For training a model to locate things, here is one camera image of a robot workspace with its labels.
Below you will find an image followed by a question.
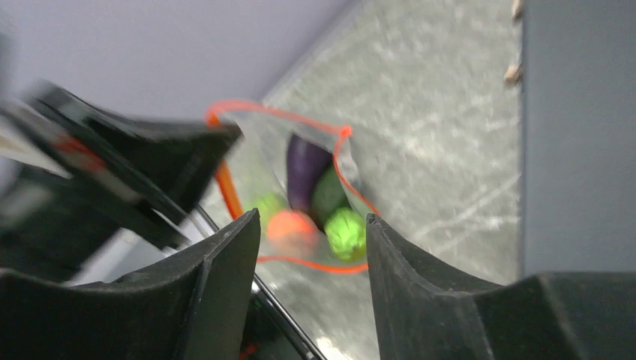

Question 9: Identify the dark green cucumber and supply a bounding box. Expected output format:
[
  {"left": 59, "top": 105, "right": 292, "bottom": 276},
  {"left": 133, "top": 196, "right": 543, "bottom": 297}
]
[{"left": 310, "top": 166, "right": 351, "bottom": 230}]

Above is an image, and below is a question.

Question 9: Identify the purple eggplant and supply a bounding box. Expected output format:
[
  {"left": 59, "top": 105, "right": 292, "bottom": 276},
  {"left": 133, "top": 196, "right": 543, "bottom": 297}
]
[{"left": 286, "top": 133, "right": 332, "bottom": 212}]

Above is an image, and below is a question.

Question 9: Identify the clear zip top bag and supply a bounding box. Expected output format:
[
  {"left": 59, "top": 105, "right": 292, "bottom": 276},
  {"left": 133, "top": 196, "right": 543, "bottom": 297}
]
[{"left": 207, "top": 100, "right": 376, "bottom": 275}]

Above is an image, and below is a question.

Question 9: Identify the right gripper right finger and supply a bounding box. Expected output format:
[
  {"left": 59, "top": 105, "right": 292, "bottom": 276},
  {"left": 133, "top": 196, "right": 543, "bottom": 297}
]
[{"left": 366, "top": 214, "right": 635, "bottom": 359}]

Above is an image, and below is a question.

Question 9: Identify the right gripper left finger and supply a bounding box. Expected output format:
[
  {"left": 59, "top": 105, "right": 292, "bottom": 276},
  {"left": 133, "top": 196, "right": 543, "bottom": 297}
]
[{"left": 1, "top": 210, "right": 260, "bottom": 359}]

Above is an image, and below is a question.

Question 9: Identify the orange fruit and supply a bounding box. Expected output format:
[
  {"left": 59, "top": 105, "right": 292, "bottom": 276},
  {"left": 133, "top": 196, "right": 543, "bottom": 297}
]
[{"left": 265, "top": 210, "right": 320, "bottom": 257}]

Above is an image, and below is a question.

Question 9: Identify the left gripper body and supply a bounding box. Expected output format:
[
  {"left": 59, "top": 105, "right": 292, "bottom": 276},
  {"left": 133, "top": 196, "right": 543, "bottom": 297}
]
[{"left": 1, "top": 103, "right": 190, "bottom": 282}]

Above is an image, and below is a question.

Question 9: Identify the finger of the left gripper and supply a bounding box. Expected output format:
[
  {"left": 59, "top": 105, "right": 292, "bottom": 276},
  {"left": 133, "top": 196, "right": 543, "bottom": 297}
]
[{"left": 29, "top": 83, "right": 242, "bottom": 219}]

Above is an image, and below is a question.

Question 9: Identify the green lime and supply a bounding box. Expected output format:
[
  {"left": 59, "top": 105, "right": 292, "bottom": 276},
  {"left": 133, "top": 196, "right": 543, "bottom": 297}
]
[{"left": 251, "top": 192, "right": 288, "bottom": 230}]

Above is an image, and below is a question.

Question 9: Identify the dark grey network switch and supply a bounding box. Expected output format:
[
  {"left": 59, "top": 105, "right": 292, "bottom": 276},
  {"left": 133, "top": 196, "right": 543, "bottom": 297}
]
[{"left": 520, "top": 1, "right": 635, "bottom": 276}]

